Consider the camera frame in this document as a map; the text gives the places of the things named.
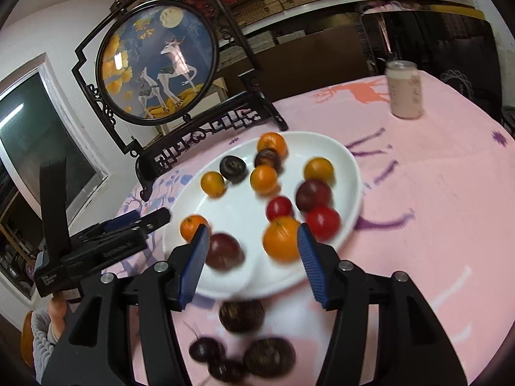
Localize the brown wooden chair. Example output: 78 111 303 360
20 311 35 367

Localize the large orange tangerine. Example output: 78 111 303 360
262 216 302 262

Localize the white shelf unit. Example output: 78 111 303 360
153 0 483 49

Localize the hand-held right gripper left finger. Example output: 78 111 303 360
40 225 211 386

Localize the brown cardboard panel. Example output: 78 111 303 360
241 28 371 101

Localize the pale drink can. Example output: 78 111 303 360
385 60 424 120

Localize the round deer painting table screen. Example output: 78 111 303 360
71 0 288 202

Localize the red tomato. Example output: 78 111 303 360
266 196 294 221
304 205 342 241

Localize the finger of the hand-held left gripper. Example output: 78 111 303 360
82 208 172 247
105 210 142 233

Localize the white oval plate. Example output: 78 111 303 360
162 131 361 300

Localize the black chair back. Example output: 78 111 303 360
359 8 505 127

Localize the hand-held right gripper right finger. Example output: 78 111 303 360
298 223 467 386

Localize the dark wrinkled mangosteen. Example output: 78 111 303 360
242 337 297 376
218 299 266 334
254 149 282 174
219 155 247 183

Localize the person's left hand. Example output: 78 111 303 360
47 293 70 344

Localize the yellow-orange tomato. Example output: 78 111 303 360
303 157 335 186

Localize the person's left forearm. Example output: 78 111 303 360
31 308 61 372

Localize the window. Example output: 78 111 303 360
0 54 110 230

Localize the pink printed tablecloth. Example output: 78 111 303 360
100 73 515 386

